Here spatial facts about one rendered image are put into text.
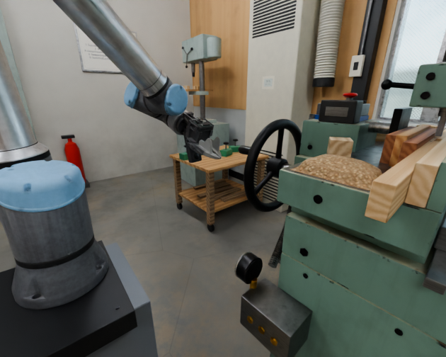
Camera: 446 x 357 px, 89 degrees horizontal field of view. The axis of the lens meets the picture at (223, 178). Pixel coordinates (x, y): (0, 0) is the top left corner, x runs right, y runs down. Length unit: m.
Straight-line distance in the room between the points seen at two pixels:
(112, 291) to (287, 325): 0.38
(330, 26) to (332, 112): 1.45
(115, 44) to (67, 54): 2.48
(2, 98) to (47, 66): 2.41
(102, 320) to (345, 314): 0.46
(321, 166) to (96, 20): 0.54
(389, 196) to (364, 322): 0.28
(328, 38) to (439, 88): 1.50
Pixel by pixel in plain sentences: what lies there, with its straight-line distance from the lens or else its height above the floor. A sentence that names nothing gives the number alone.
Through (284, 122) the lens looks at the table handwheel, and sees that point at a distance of 0.69.
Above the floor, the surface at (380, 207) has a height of 0.92.
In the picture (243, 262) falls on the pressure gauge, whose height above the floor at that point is 0.68.
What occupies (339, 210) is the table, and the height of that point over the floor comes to 0.86.
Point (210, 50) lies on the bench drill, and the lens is 2.54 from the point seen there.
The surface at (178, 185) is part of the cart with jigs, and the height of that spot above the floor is 0.25.
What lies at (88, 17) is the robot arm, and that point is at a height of 1.17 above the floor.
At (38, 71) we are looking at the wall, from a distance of 3.10.
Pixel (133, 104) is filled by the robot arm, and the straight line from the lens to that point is 0.84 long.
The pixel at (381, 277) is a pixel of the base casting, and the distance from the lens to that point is 0.44.
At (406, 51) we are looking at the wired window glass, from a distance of 2.05.
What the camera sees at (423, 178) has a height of 0.93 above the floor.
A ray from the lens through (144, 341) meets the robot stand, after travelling 0.74.
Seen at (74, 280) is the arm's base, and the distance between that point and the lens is 0.63.
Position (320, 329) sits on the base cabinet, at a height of 0.59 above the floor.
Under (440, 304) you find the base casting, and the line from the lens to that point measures 0.44.
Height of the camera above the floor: 1.02
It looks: 20 degrees down
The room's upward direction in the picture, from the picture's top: straight up
